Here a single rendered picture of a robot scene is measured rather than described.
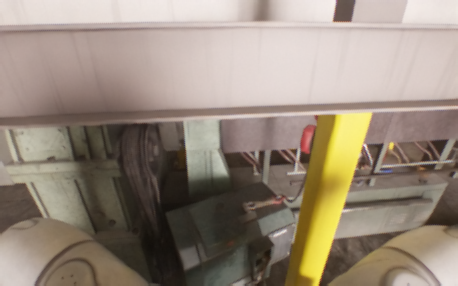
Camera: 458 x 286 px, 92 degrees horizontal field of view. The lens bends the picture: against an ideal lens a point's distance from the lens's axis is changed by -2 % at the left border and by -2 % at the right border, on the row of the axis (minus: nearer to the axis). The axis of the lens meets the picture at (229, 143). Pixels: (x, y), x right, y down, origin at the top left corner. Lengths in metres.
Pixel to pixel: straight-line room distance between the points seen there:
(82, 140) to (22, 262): 0.73
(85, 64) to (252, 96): 0.38
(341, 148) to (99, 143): 0.97
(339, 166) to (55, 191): 1.28
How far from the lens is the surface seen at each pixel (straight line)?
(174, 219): 1.48
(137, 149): 1.16
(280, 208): 1.54
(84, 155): 1.23
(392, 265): 0.45
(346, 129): 0.66
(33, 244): 0.55
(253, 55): 0.56
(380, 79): 0.73
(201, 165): 1.79
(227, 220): 1.39
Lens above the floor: 1.89
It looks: 28 degrees down
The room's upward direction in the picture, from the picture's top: straight up
